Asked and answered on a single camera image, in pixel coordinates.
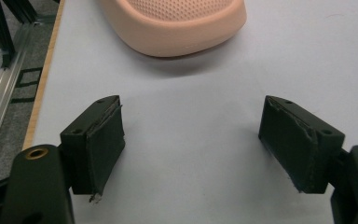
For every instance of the black metal stand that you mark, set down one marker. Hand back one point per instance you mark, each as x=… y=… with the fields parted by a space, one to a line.
x=3 y=31

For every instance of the pink slipper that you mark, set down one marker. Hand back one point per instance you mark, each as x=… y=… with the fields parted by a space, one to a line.
x=174 y=34

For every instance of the wooden table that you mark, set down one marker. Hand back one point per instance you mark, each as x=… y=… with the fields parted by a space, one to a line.
x=43 y=74

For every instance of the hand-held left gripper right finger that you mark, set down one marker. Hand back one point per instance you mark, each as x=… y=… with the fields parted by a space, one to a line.
x=295 y=149

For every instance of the aluminium floor rail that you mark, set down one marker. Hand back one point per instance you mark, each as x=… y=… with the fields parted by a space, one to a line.
x=3 y=93

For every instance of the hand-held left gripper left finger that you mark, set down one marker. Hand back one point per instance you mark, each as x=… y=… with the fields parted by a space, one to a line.
x=96 y=149

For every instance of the light grey table mat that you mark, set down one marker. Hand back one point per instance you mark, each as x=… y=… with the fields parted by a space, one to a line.
x=199 y=109

